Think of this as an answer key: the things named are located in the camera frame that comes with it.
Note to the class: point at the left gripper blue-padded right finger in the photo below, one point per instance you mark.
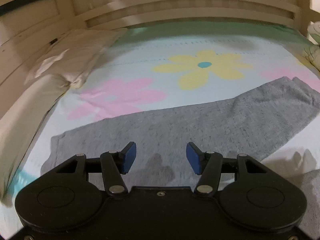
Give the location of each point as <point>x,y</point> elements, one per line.
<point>208,165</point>

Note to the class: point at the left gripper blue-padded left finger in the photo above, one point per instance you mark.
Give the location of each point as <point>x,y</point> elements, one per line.
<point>113,165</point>

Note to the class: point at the grey speckled pants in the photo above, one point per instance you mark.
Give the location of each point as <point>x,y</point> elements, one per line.
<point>258,123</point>

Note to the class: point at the floral pastel bed sheet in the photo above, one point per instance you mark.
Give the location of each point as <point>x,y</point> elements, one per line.
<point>163,66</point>

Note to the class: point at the white pillow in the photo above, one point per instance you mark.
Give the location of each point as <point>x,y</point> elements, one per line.
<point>74,56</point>

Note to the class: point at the green leaf print pillow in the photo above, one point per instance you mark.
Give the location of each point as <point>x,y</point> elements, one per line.
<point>312,52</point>

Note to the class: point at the cream wooden headboard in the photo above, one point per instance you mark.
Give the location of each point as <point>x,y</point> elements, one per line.
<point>27,26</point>

